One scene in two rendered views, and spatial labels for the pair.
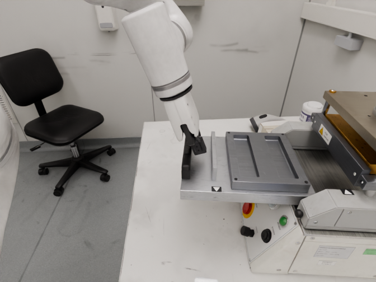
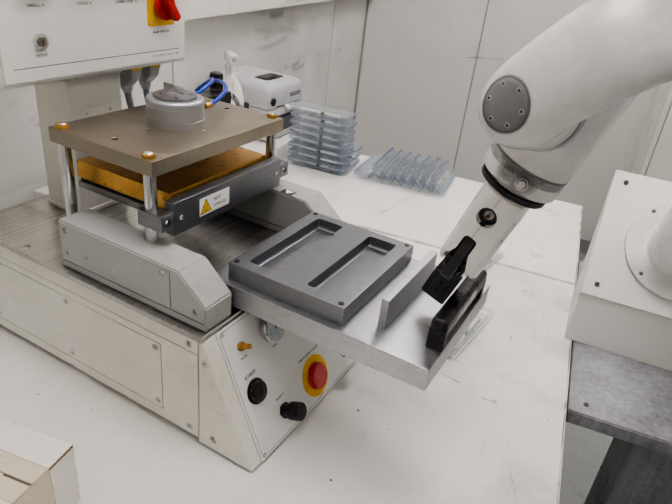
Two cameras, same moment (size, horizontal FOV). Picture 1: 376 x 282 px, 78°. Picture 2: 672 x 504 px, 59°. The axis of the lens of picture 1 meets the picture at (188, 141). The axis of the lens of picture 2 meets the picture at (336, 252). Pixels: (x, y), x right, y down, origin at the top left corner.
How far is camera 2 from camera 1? 108 cm
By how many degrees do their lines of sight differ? 113
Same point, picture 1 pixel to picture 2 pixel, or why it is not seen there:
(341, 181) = (210, 243)
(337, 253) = not seen: hidden behind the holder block
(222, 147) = (368, 311)
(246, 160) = (354, 269)
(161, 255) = (494, 410)
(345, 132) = (215, 172)
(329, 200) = (316, 197)
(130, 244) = (551, 448)
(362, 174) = (280, 164)
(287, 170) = (307, 239)
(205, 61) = not seen: outside the picture
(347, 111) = (216, 140)
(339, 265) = not seen: hidden behind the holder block
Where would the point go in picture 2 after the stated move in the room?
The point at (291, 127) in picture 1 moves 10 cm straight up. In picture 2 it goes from (197, 261) to (197, 184)
